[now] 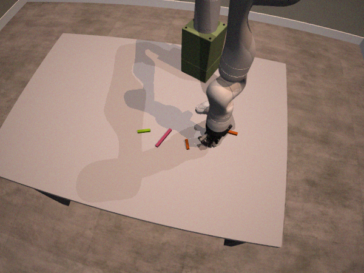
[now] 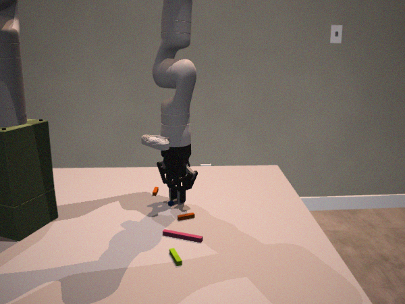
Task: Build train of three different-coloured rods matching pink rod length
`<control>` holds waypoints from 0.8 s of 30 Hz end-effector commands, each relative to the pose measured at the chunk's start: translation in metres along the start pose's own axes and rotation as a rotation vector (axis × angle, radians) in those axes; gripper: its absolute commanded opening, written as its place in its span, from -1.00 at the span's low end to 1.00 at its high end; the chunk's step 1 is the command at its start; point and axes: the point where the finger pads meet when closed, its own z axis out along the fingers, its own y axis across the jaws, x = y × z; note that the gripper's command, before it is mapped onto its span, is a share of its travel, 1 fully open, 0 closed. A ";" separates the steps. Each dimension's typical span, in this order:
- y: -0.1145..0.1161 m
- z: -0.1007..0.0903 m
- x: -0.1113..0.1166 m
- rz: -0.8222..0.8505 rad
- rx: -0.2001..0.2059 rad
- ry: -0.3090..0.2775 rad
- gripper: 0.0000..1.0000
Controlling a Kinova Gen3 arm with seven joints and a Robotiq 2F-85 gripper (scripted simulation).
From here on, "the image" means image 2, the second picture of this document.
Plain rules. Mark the lime green rod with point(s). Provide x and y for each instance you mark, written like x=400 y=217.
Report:
x=175 y=256

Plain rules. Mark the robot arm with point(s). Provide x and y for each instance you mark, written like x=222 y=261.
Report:
x=167 y=73

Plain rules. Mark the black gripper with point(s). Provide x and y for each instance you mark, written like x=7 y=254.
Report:
x=176 y=166

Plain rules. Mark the pink long rod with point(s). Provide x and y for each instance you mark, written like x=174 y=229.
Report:
x=182 y=235

